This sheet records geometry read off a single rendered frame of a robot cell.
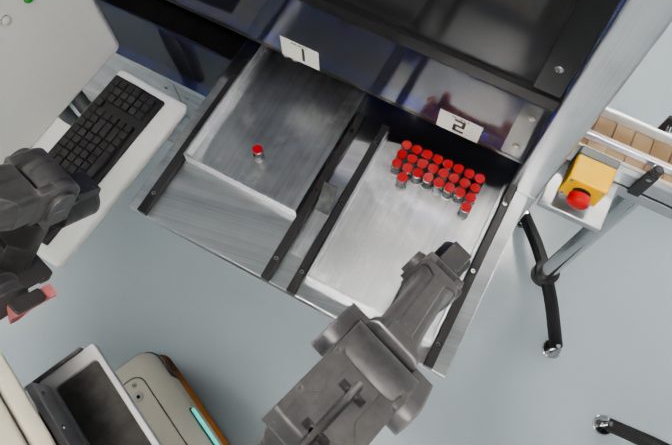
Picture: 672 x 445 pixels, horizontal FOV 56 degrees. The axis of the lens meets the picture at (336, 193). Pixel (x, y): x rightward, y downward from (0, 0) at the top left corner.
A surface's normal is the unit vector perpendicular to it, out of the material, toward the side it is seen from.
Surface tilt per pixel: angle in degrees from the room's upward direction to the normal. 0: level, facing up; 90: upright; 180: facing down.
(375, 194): 0
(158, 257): 0
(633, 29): 90
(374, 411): 21
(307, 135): 0
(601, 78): 90
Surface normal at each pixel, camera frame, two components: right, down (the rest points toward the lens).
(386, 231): -0.01, -0.38
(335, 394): 0.31, -0.50
